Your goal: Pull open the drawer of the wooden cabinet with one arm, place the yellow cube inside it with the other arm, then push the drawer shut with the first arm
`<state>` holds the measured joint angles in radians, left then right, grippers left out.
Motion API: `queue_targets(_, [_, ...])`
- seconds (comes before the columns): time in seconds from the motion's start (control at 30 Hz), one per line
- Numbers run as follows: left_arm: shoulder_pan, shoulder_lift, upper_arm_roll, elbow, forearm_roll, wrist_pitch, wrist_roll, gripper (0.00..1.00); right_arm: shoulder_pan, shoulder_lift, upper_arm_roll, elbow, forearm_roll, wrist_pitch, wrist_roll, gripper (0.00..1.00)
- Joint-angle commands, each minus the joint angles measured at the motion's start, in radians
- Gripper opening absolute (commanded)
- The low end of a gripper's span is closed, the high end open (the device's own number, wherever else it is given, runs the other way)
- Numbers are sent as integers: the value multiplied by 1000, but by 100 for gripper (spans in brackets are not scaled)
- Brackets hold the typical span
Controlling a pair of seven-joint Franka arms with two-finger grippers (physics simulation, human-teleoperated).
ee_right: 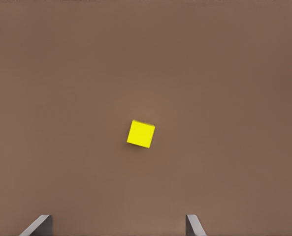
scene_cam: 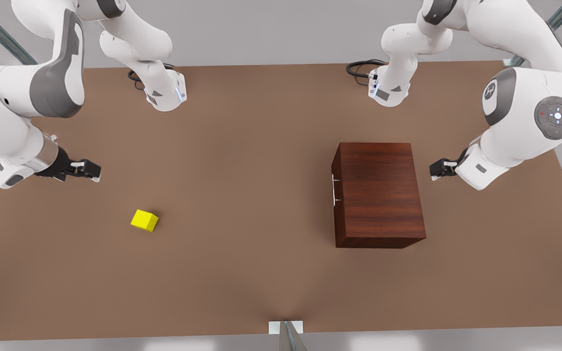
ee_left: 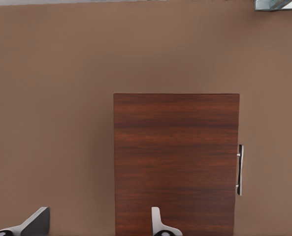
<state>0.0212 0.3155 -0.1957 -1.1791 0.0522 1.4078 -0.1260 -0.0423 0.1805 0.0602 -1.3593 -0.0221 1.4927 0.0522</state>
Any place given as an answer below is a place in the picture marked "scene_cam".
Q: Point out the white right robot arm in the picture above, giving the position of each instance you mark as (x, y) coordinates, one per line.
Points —
(12, 92)

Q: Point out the dark wooden drawer cabinet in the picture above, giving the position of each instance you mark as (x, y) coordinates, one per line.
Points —
(378, 195)

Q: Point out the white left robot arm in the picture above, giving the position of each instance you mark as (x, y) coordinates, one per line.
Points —
(520, 136)

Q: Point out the yellow cube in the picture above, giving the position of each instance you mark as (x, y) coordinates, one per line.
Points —
(144, 220)

